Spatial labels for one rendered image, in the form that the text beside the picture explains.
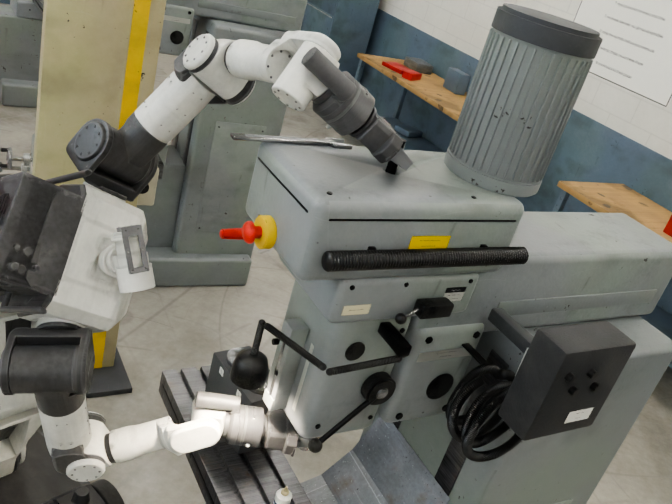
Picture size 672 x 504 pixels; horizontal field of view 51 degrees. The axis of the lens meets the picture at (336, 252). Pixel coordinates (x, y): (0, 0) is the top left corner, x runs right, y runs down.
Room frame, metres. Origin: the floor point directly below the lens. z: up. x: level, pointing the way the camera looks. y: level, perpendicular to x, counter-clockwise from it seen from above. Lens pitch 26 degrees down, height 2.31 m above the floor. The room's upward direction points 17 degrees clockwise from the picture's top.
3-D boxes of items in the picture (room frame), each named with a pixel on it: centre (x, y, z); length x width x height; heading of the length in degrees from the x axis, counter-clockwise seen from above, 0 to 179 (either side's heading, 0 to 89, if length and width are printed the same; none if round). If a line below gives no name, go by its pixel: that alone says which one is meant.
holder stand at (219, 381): (1.55, 0.13, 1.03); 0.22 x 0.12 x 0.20; 43
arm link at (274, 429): (1.22, 0.03, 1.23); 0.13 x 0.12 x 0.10; 14
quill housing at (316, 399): (1.24, -0.06, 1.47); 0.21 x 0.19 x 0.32; 36
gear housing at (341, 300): (1.27, -0.09, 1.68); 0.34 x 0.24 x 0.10; 126
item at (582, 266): (1.53, -0.46, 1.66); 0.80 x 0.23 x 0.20; 126
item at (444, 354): (1.35, -0.21, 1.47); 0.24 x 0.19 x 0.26; 36
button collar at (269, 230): (1.11, 0.13, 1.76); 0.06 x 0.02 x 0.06; 36
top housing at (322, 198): (1.25, -0.07, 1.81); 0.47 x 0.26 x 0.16; 126
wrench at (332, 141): (1.24, 0.14, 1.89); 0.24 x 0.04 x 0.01; 127
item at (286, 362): (1.18, 0.03, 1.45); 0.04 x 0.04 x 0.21; 36
